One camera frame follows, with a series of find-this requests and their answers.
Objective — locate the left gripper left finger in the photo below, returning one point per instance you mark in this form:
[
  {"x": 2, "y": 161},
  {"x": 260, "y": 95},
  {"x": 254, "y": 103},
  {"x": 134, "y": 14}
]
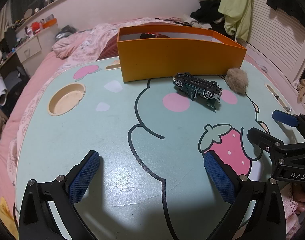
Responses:
[{"x": 36, "y": 218}]

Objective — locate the person's right hand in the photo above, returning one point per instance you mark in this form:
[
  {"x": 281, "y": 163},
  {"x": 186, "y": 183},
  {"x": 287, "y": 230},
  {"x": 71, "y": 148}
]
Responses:
[{"x": 299, "y": 197}]

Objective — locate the red mahjong tile block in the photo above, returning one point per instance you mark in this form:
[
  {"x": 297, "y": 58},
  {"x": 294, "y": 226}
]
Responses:
[{"x": 152, "y": 35}]

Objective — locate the black clothes pile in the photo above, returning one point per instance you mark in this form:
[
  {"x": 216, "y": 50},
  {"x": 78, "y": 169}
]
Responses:
[{"x": 209, "y": 13}]

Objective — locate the orange cardboard box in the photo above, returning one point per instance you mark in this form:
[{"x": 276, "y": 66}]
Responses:
[{"x": 188, "y": 49}]

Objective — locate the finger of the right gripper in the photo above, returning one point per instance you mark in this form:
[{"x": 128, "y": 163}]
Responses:
[
  {"x": 263, "y": 140},
  {"x": 285, "y": 118}
]

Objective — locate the dark red pillow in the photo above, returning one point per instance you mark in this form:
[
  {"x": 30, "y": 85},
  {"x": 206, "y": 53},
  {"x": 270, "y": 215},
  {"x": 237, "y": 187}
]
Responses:
[{"x": 111, "y": 49}]

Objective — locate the pink floral blanket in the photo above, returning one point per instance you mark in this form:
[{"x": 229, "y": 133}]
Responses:
[{"x": 79, "y": 48}]

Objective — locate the brown fur pompom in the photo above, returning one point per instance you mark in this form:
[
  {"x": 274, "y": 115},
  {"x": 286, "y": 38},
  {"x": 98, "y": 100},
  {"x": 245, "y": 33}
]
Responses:
[{"x": 237, "y": 80}]

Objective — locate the green hanging garment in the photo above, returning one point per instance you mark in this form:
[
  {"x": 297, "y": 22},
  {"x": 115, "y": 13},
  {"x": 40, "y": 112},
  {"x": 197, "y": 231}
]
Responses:
[{"x": 238, "y": 15}]

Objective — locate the green toy car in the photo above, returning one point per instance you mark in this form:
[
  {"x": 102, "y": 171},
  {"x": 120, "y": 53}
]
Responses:
[{"x": 195, "y": 87}]

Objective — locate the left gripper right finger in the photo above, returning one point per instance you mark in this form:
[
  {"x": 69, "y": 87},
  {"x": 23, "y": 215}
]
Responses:
[{"x": 267, "y": 220}]

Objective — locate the white desk drawer unit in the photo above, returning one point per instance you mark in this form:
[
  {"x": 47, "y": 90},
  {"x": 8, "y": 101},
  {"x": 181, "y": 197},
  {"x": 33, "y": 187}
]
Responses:
[{"x": 40, "y": 43}]

